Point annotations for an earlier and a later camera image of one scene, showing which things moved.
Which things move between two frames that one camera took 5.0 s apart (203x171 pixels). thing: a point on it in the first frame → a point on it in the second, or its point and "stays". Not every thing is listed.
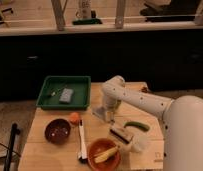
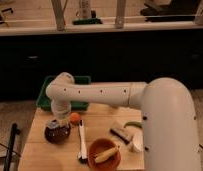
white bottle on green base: x=84 y=15 stays
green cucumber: x=136 y=124 stays
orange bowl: x=99 y=146 stays
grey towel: x=99 y=112 → x=53 y=124
